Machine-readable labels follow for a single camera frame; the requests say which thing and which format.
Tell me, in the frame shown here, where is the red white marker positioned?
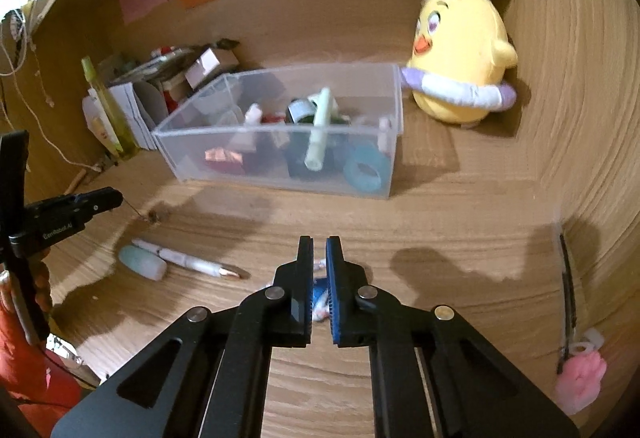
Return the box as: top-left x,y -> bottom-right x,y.
151,46 -> 182,57

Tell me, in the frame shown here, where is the yellow chick plush toy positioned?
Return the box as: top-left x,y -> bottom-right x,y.
400,0 -> 518,128

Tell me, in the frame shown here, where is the pale green tube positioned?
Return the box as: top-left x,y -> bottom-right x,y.
304,88 -> 333,172

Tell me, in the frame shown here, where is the dark green spray bottle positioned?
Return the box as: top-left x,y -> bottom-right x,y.
284,98 -> 346,181

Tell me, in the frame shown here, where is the black pen on wall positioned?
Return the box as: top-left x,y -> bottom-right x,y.
556,232 -> 577,374

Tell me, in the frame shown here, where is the person left hand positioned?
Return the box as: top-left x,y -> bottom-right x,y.
1,261 -> 52,317

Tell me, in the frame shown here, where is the small white cardboard box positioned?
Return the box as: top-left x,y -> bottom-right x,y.
184,48 -> 239,90

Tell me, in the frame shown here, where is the pink white braided bracelet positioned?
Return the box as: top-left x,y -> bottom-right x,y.
310,258 -> 332,324

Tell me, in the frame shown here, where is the small metal trinket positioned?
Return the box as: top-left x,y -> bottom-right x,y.
122,198 -> 170,224

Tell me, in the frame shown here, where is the yellow green spray bottle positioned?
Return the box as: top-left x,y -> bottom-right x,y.
81,56 -> 138,161

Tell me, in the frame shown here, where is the red tea packet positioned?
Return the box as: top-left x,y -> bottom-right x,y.
203,114 -> 289,177

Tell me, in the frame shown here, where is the mint eraser case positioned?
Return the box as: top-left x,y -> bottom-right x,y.
118,245 -> 167,281

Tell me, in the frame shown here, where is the stack of books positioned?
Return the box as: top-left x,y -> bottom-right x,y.
98,45 -> 212,114

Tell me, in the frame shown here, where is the white cable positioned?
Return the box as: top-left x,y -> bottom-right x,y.
0,4 -> 104,174

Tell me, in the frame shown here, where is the pink paw keychain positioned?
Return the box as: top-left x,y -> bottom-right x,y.
554,327 -> 608,416

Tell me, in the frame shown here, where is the clear plastic storage bin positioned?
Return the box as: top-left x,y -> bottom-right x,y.
153,63 -> 404,198

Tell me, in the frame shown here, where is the teal tape roll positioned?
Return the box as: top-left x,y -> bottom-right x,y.
343,143 -> 392,194

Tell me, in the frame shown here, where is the white pen gold tip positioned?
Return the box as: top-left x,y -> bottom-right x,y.
132,239 -> 250,280

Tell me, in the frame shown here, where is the white folded paper box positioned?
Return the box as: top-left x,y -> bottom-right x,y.
82,81 -> 169,154

